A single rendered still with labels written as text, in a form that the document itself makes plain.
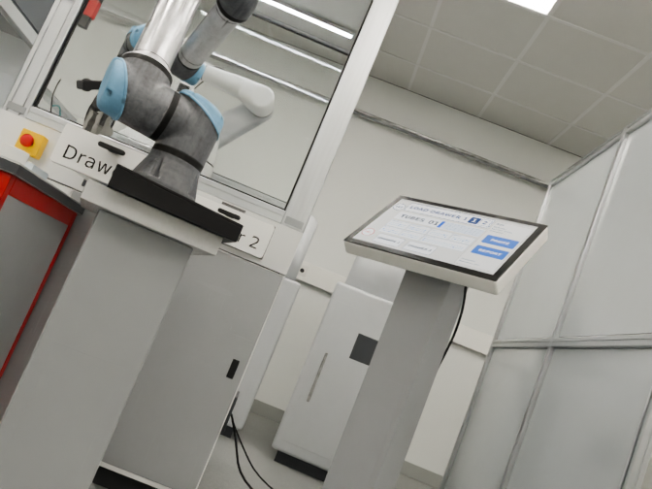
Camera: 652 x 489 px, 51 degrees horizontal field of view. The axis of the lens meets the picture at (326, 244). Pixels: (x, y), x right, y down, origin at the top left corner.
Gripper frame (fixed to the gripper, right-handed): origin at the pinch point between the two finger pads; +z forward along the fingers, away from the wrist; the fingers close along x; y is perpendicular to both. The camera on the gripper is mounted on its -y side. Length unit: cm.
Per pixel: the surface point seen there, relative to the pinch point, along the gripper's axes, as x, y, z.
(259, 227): -28, 50, 3
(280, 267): -35, 59, 12
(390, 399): -80, 73, 36
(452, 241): -82, 70, -13
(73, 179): 17.6, 12.1, 11.0
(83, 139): -11.7, -7.0, 3.2
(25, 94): 35.9, -4.3, -7.8
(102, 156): -16.4, -2.8, 5.6
